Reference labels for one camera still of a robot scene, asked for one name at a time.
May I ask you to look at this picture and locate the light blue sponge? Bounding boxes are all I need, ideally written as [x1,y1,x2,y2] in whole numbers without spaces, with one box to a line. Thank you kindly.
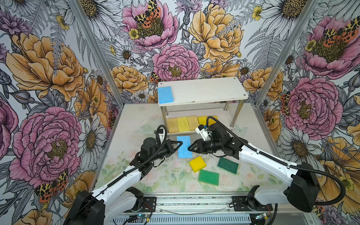
[177,136,193,158]

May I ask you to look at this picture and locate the bright yellow sponge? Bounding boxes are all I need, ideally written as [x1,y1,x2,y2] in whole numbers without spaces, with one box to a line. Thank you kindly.
[189,156,206,173]

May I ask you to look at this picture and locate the tan beige sponge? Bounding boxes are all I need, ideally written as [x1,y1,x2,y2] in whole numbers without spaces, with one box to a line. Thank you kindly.
[167,118,179,133]

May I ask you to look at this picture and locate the pale yellow porous sponge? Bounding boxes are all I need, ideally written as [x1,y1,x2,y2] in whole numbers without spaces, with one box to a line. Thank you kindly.
[177,117,190,132]

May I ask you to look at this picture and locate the dark green sponge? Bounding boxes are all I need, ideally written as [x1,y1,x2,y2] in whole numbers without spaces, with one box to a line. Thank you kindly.
[217,157,239,174]

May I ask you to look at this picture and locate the yellow sponge green underside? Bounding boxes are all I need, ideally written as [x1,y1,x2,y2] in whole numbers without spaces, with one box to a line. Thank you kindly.
[197,116,207,126]

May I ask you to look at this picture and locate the white two-tier shelf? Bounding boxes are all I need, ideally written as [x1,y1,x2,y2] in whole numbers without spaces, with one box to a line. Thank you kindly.
[158,77,248,128]

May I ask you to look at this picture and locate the small blue sponge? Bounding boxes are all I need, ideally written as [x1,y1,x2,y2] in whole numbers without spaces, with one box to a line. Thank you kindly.
[157,86,174,104]

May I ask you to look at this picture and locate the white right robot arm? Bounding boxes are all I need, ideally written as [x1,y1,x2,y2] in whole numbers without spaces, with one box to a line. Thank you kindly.
[188,123,320,212]

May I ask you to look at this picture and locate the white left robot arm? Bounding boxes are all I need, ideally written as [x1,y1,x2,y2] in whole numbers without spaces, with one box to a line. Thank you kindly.
[64,138,183,225]

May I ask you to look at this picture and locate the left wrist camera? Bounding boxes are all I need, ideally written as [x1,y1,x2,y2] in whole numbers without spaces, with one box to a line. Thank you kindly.
[157,130,165,144]

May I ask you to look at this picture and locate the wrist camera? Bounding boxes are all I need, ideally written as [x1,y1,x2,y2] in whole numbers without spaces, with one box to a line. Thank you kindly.
[195,124,210,141]
[157,130,165,144]

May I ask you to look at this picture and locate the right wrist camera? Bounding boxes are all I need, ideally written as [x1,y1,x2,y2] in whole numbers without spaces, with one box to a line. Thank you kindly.
[195,124,210,141]

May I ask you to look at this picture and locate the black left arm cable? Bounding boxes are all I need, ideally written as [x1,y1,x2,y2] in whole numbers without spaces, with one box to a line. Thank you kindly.
[67,124,168,220]

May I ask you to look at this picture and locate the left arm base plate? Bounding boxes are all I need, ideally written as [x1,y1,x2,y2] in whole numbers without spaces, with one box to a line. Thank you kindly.
[138,196,157,213]

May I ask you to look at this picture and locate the aluminium front rail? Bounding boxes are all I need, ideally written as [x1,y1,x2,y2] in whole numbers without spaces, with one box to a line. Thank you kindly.
[71,192,313,216]

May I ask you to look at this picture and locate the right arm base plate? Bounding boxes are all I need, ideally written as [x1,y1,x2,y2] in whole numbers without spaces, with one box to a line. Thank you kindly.
[229,196,273,212]

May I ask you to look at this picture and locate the white vented cable duct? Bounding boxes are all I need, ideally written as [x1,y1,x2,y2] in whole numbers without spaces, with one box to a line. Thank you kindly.
[108,214,252,225]

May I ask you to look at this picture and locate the black corrugated right cable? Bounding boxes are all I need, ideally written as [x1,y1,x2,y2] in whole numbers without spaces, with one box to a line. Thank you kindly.
[206,116,347,225]

